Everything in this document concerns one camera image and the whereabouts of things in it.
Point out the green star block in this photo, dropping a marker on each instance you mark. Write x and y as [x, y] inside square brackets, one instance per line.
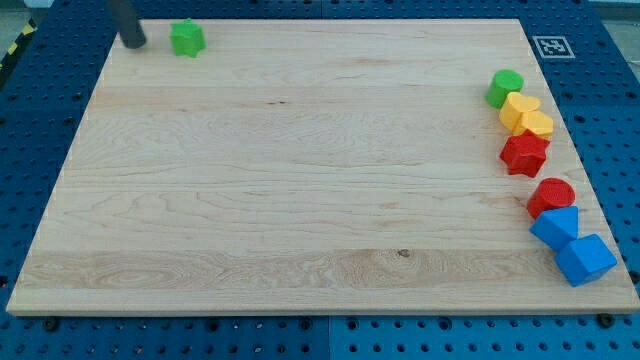
[187, 38]

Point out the wooden board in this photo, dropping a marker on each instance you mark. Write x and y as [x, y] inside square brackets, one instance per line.
[302, 167]

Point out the red star block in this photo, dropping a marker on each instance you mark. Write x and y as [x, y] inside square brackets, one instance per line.
[524, 154]

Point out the yellow heart block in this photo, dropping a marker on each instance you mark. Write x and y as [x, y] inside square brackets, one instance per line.
[514, 106]

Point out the green cylinder block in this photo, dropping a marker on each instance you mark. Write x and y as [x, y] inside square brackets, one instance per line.
[503, 82]

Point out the yellow hexagon block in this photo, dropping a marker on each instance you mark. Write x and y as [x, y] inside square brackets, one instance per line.
[536, 122]

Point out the red cylinder block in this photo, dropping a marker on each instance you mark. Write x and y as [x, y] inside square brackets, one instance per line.
[551, 193]

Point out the blue triangle block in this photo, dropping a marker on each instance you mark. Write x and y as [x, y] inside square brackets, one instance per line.
[557, 227]

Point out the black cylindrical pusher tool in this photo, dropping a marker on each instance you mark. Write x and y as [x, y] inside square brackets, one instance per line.
[125, 17]

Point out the white fiducial marker tag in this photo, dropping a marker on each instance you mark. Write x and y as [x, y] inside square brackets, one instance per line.
[553, 47]

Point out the blue cube block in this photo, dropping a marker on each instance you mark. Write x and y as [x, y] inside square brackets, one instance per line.
[585, 260]

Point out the black bolt left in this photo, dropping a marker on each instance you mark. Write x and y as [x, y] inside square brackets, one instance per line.
[50, 324]

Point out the black bolt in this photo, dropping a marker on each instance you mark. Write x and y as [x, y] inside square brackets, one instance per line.
[605, 320]
[50, 324]

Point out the black bolt right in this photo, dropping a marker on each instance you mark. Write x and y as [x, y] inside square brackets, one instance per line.
[605, 320]

